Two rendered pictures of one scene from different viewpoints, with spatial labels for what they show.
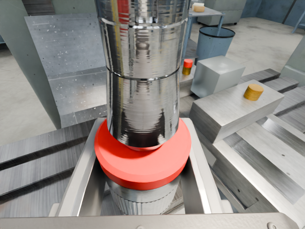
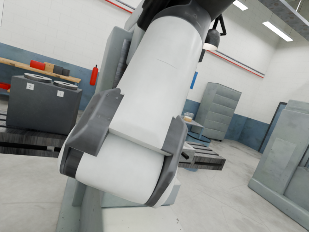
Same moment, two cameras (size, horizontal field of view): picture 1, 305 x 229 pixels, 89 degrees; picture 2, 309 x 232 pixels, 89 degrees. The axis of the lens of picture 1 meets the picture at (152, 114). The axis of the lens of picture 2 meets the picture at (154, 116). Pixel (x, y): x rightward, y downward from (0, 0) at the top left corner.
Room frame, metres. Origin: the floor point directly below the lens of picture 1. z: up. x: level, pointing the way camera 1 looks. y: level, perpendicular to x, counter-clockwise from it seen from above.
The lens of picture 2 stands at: (-0.63, -0.08, 1.26)
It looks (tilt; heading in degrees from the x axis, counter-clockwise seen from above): 10 degrees down; 3
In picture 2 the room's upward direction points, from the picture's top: 17 degrees clockwise
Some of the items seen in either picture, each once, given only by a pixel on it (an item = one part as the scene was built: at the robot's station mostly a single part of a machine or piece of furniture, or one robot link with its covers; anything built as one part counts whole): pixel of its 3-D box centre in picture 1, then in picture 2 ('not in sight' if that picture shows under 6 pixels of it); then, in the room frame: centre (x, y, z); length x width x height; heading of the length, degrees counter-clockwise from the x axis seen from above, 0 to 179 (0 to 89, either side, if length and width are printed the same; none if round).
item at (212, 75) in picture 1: (215, 79); not in sight; (0.25, -0.11, 1.08); 0.06 x 0.05 x 0.06; 121
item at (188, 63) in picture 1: (187, 67); not in sight; (0.28, -0.06, 1.09); 0.02 x 0.02 x 0.03
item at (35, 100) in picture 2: not in sight; (48, 103); (-0.02, 0.40, 1.07); 0.22 x 0.12 x 0.20; 113
